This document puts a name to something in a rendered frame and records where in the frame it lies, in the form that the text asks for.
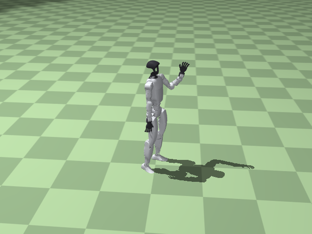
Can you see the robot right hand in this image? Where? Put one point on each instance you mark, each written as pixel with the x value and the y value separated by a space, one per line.
pixel 149 126

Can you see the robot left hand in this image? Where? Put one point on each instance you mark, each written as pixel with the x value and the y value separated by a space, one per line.
pixel 183 68

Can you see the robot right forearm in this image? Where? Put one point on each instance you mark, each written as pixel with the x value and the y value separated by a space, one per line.
pixel 149 111

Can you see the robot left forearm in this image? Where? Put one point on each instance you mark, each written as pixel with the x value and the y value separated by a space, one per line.
pixel 178 80

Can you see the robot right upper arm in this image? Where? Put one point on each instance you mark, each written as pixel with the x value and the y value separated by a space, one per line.
pixel 148 88

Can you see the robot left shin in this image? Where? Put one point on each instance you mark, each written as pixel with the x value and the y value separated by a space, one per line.
pixel 158 144

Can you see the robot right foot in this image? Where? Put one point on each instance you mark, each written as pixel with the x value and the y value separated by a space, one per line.
pixel 148 169

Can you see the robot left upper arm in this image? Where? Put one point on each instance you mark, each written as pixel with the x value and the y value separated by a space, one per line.
pixel 166 82

